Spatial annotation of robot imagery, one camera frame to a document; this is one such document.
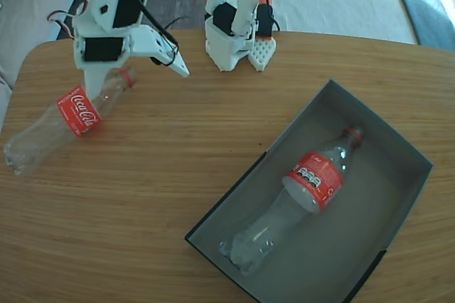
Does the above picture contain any clear bottle black seals label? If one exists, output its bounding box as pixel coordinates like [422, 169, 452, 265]
[218, 125, 364, 275]

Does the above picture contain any blue blanket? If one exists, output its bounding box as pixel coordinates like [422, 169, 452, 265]
[385, 0, 455, 51]

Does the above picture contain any beige sofa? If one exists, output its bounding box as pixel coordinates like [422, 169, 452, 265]
[0, 0, 92, 119]

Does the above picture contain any black camera cable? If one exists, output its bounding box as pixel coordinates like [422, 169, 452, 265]
[112, 0, 181, 68]

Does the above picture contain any grey cardboard box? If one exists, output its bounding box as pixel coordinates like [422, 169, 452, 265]
[184, 79, 434, 303]

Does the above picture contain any clear bottle script logo label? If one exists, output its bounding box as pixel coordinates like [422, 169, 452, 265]
[3, 66, 138, 179]

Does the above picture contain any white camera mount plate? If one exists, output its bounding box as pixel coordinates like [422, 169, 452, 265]
[129, 24, 191, 78]

